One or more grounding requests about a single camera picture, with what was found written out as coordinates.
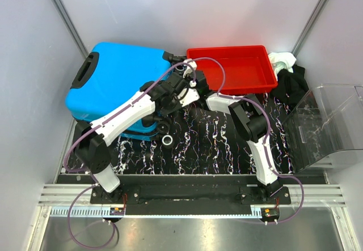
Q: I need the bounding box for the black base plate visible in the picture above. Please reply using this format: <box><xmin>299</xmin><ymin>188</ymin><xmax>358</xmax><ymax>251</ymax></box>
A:
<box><xmin>90</xmin><ymin>175</ymin><xmax>292</xmax><ymax>218</ymax></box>

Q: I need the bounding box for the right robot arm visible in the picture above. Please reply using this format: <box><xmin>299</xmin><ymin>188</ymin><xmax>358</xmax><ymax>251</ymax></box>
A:
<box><xmin>196</xmin><ymin>71</ymin><xmax>282</xmax><ymax>204</ymax></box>

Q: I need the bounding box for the blue hard-shell suitcase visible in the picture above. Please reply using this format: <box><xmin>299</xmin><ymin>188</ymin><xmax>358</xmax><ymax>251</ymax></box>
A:
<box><xmin>65</xmin><ymin>42</ymin><xmax>196</xmax><ymax>141</ymax></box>

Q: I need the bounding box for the white cloth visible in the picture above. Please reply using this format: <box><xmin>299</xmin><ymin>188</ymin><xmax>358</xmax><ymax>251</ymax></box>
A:
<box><xmin>268</xmin><ymin>52</ymin><xmax>297</xmax><ymax>77</ymax></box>

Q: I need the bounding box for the red plastic bin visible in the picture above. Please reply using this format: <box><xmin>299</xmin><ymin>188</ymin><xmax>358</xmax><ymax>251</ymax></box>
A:
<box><xmin>187</xmin><ymin>45</ymin><xmax>277</xmax><ymax>95</ymax></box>

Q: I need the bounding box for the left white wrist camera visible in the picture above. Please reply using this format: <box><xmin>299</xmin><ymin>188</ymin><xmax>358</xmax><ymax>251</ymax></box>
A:
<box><xmin>178</xmin><ymin>88</ymin><xmax>200</xmax><ymax>107</ymax></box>

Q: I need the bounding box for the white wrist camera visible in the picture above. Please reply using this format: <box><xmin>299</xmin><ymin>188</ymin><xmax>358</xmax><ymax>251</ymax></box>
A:
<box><xmin>183</xmin><ymin>59</ymin><xmax>197</xmax><ymax>70</ymax></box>
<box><xmin>178</xmin><ymin>88</ymin><xmax>200</xmax><ymax>107</ymax></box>

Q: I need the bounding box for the black cloth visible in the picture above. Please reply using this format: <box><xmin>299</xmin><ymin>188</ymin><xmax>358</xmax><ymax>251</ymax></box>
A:
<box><xmin>270</xmin><ymin>65</ymin><xmax>309</xmax><ymax>110</ymax></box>

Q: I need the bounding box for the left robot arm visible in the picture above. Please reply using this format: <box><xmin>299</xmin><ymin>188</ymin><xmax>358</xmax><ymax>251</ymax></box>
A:
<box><xmin>71</xmin><ymin>73</ymin><xmax>199</xmax><ymax>203</ymax></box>

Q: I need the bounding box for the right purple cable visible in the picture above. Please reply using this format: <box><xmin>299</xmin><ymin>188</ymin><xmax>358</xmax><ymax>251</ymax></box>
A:
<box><xmin>192</xmin><ymin>57</ymin><xmax>306</xmax><ymax>224</ymax></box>

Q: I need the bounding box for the clear plastic container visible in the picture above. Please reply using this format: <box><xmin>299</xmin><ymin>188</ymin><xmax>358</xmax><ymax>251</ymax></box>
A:
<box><xmin>282</xmin><ymin>84</ymin><xmax>362</xmax><ymax>173</ymax></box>

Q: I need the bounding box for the purple cable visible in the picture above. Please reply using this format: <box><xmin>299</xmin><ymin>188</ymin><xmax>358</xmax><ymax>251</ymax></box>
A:
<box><xmin>192</xmin><ymin>57</ymin><xmax>306</xmax><ymax>224</ymax></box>
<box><xmin>64</xmin><ymin>62</ymin><xmax>198</xmax><ymax>248</ymax></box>

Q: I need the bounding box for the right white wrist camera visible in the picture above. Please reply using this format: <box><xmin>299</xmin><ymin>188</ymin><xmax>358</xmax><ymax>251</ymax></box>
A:
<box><xmin>183</xmin><ymin>59</ymin><xmax>197</xmax><ymax>70</ymax></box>

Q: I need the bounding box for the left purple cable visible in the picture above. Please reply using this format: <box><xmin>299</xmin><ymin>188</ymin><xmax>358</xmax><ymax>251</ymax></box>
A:
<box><xmin>64</xmin><ymin>62</ymin><xmax>198</xmax><ymax>248</ymax></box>

